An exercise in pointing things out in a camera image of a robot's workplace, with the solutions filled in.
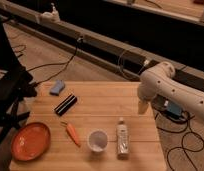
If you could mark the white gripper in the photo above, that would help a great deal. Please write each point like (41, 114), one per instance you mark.
(142, 107)

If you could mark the clear plastic bottle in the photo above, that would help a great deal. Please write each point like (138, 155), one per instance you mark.
(122, 140)

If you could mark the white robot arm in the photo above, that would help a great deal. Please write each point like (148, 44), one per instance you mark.
(158, 80)

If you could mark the black tripod stand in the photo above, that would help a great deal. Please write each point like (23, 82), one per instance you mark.
(14, 86)

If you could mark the blue device on floor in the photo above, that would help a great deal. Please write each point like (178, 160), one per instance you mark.
(172, 109)

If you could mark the white plastic cup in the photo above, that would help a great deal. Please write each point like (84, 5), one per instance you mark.
(97, 141)

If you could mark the black rectangular box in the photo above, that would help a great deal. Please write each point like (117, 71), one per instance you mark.
(65, 105)

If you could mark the orange toy carrot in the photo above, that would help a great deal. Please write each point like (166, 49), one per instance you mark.
(72, 133)

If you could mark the blue sponge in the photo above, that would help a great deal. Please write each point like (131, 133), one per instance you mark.
(57, 88)

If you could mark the orange plate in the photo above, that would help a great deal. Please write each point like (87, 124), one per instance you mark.
(31, 141)

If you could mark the long metal rail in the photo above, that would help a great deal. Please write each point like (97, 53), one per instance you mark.
(110, 27)

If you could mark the white object on rail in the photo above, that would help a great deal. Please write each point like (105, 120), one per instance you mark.
(53, 15)

